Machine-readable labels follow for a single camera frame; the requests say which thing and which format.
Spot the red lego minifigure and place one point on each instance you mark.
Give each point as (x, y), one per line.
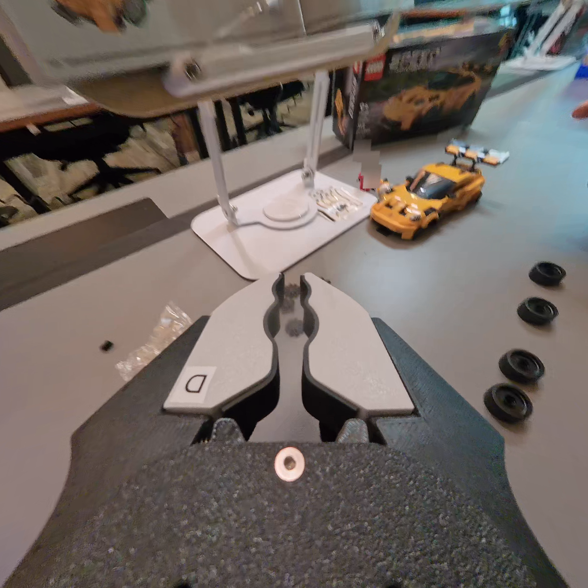
(364, 183)

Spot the black lego wheel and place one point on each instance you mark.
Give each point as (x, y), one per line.
(537, 311)
(521, 366)
(507, 403)
(546, 273)

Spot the small black lego piece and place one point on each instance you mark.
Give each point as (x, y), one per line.
(106, 345)

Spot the white background book stand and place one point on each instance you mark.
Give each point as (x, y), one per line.
(546, 41)

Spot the white metal book stand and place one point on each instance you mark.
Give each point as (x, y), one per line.
(275, 243)

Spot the black office chair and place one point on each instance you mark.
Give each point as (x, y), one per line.
(92, 147)
(271, 105)

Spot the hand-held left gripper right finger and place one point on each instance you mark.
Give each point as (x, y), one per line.
(353, 363)

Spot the black rim inserts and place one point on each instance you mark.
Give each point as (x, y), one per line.
(294, 327)

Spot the small white yellow lego piece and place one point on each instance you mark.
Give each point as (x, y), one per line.
(383, 186)

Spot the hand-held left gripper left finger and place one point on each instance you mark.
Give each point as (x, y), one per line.
(229, 358)

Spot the lego instruction booklet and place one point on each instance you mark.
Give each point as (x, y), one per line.
(206, 18)

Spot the lego sticker sheet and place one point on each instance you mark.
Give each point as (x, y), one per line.
(333, 202)

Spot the clear plastic parts bag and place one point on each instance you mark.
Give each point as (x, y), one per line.
(156, 335)

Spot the yellow lego car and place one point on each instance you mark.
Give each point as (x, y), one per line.
(432, 197)

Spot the lego set box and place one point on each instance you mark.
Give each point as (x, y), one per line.
(436, 73)

